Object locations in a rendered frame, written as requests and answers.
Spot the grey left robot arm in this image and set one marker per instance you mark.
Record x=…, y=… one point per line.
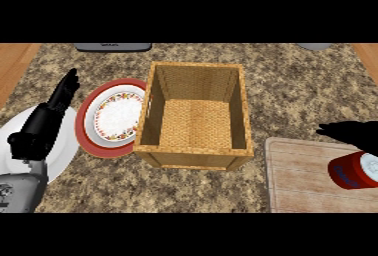
x=20, y=190

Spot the wicker basket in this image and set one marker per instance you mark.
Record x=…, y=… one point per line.
x=196, y=116

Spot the grey round object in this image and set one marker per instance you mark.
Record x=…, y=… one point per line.
x=317, y=46

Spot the dark grey appliance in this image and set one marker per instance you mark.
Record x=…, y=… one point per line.
x=113, y=47

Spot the pale wooden cutting board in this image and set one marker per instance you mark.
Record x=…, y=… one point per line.
x=315, y=181

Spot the red can with white lid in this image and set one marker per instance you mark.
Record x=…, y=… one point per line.
x=354, y=170

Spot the white floral rimmed plate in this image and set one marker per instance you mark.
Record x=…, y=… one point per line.
x=117, y=116

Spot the red plate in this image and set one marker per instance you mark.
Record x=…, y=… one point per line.
x=89, y=140

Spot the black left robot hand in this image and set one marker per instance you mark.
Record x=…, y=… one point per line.
x=44, y=123

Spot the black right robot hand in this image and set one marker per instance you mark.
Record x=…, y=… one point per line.
x=355, y=131

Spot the plain white plate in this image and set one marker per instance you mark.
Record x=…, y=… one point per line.
x=64, y=143

